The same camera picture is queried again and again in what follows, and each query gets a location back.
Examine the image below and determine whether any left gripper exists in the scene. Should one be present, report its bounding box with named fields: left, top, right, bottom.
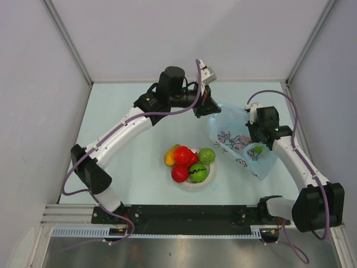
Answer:
left=168, top=82, right=221, bottom=118

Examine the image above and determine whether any light blue plastic bag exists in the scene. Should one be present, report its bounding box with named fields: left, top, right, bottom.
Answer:
left=206, top=103, right=277, bottom=180

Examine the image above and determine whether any green custard apple toy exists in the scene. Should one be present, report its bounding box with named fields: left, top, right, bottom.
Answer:
left=198, top=148, right=216, bottom=165

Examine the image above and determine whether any red bell pepper toy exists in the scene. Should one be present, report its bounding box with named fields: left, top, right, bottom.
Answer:
left=187, top=151, right=199, bottom=168

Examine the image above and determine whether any orange red tomato toy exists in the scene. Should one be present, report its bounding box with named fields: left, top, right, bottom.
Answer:
left=173, top=146, right=192, bottom=165

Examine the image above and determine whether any yellow orange mango toy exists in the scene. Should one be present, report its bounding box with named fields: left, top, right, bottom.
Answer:
left=164, top=144, right=180, bottom=166

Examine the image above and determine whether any green watermelon toy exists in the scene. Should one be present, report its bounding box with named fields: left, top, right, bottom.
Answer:
left=189, top=163, right=209, bottom=183

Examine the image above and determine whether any red apple toy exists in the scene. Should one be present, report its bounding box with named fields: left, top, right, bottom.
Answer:
left=171, top=165, right=189, bottom=183

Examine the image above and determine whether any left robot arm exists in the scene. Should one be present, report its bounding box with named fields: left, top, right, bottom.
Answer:
left=71, top=60, right=221, bottom=223

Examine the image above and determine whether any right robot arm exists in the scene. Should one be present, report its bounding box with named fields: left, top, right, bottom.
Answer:
left=245, top=103, right=345, bottom=232

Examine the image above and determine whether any small green lime toy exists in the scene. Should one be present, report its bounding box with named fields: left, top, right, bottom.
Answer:
left=253, top=145, right=265, bottom=155

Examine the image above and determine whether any white paper plate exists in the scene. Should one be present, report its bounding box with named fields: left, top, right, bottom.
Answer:
left=171, top=145, right=218, bottom=192

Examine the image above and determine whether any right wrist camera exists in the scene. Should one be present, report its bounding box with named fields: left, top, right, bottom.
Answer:
left=244, top=103, right=263, bottom=125

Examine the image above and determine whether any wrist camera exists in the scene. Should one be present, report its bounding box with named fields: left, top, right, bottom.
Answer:
left=244, top=103, right=263, bottom=125
left=199, top=60, right=217, bottom=86

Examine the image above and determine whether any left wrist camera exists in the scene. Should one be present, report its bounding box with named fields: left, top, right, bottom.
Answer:
left=199, top=60, right=217, bottom=86

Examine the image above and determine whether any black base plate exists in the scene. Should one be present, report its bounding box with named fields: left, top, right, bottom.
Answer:
left=91, top=204, right=291, bottom=235

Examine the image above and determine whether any white cable duct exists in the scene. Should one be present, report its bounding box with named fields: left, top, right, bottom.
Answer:
left=52, top=226, right=262, bottom=240

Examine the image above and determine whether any aluminium rail frame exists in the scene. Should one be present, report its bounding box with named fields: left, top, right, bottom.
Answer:
left=40, top=205, right=346, bottom=228

